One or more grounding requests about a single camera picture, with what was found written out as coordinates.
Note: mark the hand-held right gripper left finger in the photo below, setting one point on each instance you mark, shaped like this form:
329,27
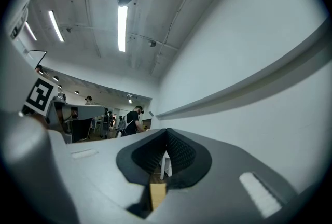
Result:
98,179

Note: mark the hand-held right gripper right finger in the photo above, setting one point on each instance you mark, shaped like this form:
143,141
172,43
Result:
220,166

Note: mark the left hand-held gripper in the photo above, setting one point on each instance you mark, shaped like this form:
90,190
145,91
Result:
40,96

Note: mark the person's left forearm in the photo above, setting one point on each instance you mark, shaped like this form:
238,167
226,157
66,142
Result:
39,121

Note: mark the black panel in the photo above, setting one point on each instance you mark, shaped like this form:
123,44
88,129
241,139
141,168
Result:
81,131

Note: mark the yellow flower bunch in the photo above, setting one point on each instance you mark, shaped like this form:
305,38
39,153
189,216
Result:
145,128

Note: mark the long ceiling tube light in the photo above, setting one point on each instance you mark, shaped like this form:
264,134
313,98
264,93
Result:
122,28
30,31
55,26

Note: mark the round ceiling fixture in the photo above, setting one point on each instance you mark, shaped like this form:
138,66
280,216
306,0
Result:
152,43

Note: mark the person's light shirt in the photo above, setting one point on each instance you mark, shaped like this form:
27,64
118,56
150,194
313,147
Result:
19,14

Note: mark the white board black frame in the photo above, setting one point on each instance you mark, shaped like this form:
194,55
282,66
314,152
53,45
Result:
39,58

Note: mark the grey wall rail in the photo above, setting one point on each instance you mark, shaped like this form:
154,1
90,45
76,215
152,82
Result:
246,83

